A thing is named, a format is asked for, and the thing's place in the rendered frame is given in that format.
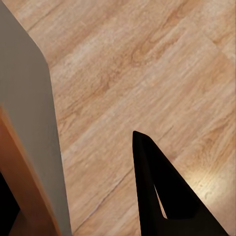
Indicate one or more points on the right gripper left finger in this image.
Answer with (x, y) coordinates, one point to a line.
(9, 208)

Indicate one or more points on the trash can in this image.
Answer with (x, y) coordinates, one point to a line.
(30, 156)

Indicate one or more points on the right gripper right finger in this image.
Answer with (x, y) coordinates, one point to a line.
(186, 213)

